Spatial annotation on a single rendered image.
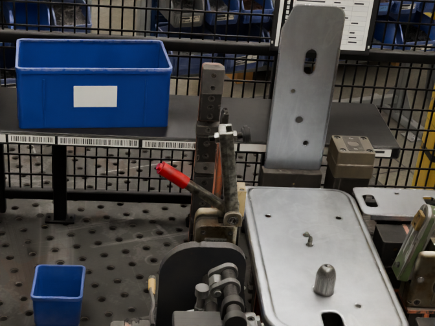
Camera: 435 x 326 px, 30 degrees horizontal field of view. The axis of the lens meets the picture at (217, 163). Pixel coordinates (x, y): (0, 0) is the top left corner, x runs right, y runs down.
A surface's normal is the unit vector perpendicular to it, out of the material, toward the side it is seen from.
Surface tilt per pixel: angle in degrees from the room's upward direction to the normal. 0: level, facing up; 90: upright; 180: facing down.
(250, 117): 0
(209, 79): 90
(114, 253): 0
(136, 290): 0
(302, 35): 90
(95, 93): 90
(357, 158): 89
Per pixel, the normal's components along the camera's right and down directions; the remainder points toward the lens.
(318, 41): 0.07, 0.48
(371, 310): 0.08, -0.88
